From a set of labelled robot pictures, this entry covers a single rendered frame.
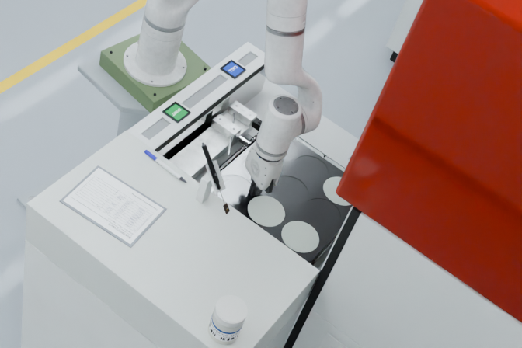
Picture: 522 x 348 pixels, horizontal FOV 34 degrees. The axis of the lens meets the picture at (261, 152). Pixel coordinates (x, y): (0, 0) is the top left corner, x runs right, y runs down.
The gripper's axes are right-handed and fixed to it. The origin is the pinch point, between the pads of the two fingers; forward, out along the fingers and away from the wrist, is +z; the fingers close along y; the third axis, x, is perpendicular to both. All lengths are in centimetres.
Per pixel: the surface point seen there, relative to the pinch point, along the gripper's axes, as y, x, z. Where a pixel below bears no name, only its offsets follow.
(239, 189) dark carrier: -2.5, -3.3, 2.1
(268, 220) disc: 9.3, -0.9, 1.9
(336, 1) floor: -158, 161, 93
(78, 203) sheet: -6.5, -47.3, -4.7
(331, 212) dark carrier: 12.7, 17.1, 2.0
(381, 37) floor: -126, 169, 93
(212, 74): -39.1, 5.6, -3.7
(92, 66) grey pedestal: -64, -20, 11
